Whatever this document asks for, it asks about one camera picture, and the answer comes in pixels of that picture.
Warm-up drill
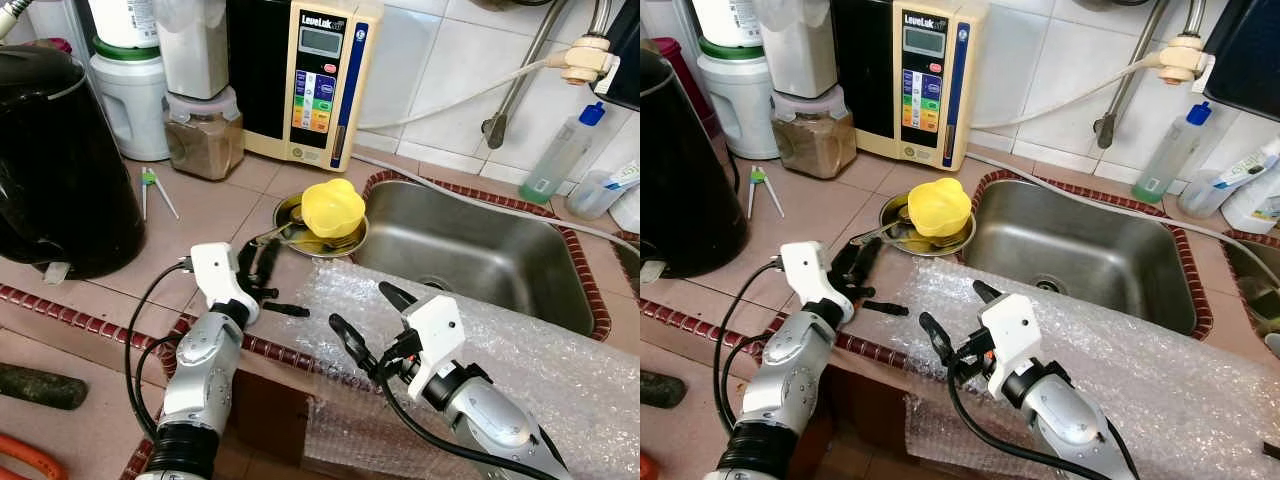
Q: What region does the steel spoon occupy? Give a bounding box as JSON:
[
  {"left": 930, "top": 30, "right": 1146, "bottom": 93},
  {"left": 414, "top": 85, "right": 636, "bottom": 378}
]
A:
[
  {"left": 850, "top": 222, "right": 911, "bottom": 249},
  {"left": 250, "top": 222, "right": 306, "bottom": 249}
]

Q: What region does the shallow steel dish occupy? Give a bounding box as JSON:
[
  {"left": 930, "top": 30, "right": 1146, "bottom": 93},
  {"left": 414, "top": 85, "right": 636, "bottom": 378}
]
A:
[
  {"left": 273, "top": 192, "right": 369, "bottom": 259},
  {"left": 878, "top": 192, "right": 976, "bottom": 259}
]

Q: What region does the yellow plastic bowl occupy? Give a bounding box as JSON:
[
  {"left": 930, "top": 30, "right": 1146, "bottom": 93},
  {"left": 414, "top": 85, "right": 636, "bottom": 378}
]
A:
[
  {"left": 905, "top": 178, "right": 973, "bottom": 239},
  {"left": 300, "top": 178, "right": 367, "bottom": 239}
]

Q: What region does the steel sink basin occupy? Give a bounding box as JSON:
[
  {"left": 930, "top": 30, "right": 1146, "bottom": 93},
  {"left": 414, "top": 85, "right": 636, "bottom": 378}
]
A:
[
  {"left": 350, "top": 178, "right": 601, "bottom": 336},
  {"left": 1225, "top": 235, "right": 1280, "bottom": 336},
  {"left": 960, "top": 178, "right": 1201, "bottom": 336}
]

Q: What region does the brown base cabinet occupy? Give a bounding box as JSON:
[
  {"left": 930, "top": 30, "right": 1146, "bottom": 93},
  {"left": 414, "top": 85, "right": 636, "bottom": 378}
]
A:
[
  {"left": 230, "top": 370, "right": 311, "bottom": 480},
  {"left": 830, "top": 370, "right": 911, "bottom": 480}
]

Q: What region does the clear jar brown powder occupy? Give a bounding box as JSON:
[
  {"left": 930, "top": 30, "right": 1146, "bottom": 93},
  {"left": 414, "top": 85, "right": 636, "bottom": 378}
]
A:
[
  {"left": 163, "top": 88, "right": 246, "bottom": 183},
  {"left": 770, "top": 88, "right": 858, "bottom": 181}
]

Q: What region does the clear bubble wrap sheet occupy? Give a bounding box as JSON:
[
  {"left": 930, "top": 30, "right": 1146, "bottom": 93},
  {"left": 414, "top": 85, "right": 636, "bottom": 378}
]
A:
[
  {"left": 895, "top": 258, "right": 1280, "bottom": 480},
  {"left": 290, "top": 260, "right": 641, "bottom": 480}
]

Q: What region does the cream water ionizer machine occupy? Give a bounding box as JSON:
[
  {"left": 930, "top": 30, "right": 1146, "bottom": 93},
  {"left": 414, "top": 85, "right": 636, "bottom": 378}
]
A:
[
  {"left": 228, "top": 0, "right": 386, "bottom": 173},
  {"left": 830, "top": 0, "right": 991, "bottom": 173}
]

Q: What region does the black electric kettle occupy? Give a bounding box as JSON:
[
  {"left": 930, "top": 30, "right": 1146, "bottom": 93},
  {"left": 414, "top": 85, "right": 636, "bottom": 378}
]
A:
[
  {"left": 0, "top": 45, "right": 146, "bottom": 281},
  {"left": 640, "top": 45, "right": 749, "bottom": 279}
]

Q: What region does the white container green band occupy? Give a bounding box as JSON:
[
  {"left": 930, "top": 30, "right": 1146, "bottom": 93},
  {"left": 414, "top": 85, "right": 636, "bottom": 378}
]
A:
[
  {"left": 88, "top": 0, "right": 171, "bottom": 161},
  {"left": 693, "top": 0, "right": 781, "bottom": 161}
]

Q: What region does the clear bottle blue cap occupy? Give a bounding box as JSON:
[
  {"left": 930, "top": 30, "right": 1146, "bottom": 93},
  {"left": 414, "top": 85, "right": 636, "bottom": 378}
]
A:
[
  {"left": 1132, "top": 100, "right": 1214, "bottom": 204},
  {"left": 518, "top": 100, "right": 608, "bottom": 206}
]

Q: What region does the dark green cylinder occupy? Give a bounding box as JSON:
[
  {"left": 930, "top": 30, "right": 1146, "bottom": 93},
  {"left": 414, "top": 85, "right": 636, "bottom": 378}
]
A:
[
  {"left": 640, "top": 370, "right": 689, "bottom": 409},
  {"left": 0, "top": 363, "right": 89, "bottom": 411}
]

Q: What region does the white detergent bottle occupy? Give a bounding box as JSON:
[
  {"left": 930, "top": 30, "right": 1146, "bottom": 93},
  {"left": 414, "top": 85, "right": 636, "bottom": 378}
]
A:
[
  {"left": 1220, "top": 140, "right": 1280, "bottom": 236},
  {"left": 608, "top": 185, "right": 641, "bottom": 233}
]

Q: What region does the clear plastic cup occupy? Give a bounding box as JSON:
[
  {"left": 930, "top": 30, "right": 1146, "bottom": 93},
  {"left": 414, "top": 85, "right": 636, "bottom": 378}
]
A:
[
  {"left": 1178, "top": 165, "right": 1251, "bottom": 219},
  {"left": 565, "top": 165, "right": 641, "bottom": 221}
]

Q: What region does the dark blue hanging pan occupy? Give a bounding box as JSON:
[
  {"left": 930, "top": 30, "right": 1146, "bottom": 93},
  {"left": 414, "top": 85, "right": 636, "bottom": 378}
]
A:
[
  {"left": 600, "top": 0, "right": 641, "bottom": 111},
  {"left": 1203, "top": 0, "right": 1280, "bottom": 123}
]

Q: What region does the cream tap filter fitting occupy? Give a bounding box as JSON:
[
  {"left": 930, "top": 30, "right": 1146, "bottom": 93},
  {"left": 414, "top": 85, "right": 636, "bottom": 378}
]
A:
[
  {"left": 560, "top": 35, "right": 621, "bottom": 86},
  {"left": 1160, "top": 35, "right": 1216, "bottom": 86}
]

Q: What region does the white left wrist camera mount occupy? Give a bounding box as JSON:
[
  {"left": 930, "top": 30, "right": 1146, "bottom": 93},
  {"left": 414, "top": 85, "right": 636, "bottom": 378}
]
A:
[
  {"left": 780, "top": 240, "right": 856, "bottom": 326},
  {"left": 190, "top": 242, "right": 261, "bottom": 326}
]

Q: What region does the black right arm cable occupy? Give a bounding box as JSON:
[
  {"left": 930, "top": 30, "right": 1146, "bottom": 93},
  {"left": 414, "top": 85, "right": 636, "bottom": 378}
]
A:
[
  {"left": 945, "top": 350, "right": 1136, "bottom": 480},
  {"left": 350, "top": 350, "right": 561, "bottom": 480}
]

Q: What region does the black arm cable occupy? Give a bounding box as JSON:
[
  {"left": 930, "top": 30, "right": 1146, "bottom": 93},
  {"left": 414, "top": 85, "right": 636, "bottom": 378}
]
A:
[
  {"left": 945, "top": 350, "right": 1136, "bottom": 480},
  {"left": 125, "top": 258, "right": 196, "bottom": 441},
  {"left": 712, "top": 258, "right": 786, "bottom": 421},
  {"left": 350, "top": 350, "right": 561, "bottom": 480}
]

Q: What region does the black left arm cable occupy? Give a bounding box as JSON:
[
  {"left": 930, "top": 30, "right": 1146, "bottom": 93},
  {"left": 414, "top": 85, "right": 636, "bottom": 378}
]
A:
[
  {"left": 125, "top": 258, "right": 196, "bottom": 441},
  {"left": 712, "top": 258, "right": 786, "bottom": 421}
]

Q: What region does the grey drain hose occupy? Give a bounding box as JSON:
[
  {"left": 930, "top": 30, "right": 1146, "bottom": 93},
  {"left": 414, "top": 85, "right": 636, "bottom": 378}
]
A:
[
  {"left": 350, "top": 152, "right": 641, "bottom": 259},
  {"left": 965, "top": 150, "right": 1280, "bottom": 263}
]

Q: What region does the grey wall tap lever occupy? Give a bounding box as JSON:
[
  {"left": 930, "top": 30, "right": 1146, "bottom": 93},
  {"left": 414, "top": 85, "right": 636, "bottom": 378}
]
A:
[
  {"left": 480, "top": 0, "right": 571, "bottom": 151},
  {"left": 1092, "top": 0, "right": 1171, "bottom": 151}
]

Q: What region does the thin white water hose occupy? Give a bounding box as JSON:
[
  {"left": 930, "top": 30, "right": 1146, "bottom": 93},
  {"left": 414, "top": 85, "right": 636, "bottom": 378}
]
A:
[
  {"left": 970, "top": 55, "right": 1166, "bottom": 131},
  {"left": 358, "top": 55, "right": 566, "bottom": 131}
]

